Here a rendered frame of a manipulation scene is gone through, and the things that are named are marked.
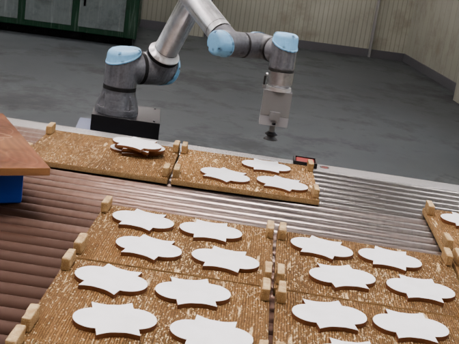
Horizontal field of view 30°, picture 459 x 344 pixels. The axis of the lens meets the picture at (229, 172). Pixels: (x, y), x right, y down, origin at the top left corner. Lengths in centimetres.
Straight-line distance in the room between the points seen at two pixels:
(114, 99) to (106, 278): 141
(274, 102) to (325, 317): 103
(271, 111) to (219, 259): 80
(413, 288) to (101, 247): 66
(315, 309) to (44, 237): 63
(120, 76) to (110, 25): 804
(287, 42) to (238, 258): 85
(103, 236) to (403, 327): 67
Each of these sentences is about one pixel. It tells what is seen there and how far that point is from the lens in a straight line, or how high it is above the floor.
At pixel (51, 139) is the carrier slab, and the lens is 261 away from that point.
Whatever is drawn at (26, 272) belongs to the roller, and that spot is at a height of 91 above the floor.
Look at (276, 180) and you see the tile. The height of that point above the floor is 94.
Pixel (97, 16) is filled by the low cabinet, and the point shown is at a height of 33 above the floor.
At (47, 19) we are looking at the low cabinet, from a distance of 1108.
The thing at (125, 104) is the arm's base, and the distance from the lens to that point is 299.
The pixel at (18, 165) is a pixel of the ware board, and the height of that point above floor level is 104.
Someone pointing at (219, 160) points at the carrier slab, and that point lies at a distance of 260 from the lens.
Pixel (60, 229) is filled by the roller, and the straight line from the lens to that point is 197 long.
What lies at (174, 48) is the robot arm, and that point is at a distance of 299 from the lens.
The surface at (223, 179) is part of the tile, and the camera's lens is 238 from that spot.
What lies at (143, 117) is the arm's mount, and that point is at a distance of 304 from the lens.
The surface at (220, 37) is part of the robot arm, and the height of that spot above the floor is 131.
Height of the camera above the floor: 161
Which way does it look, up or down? 16 degrees down
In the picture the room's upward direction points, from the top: 8 degrees clockwise
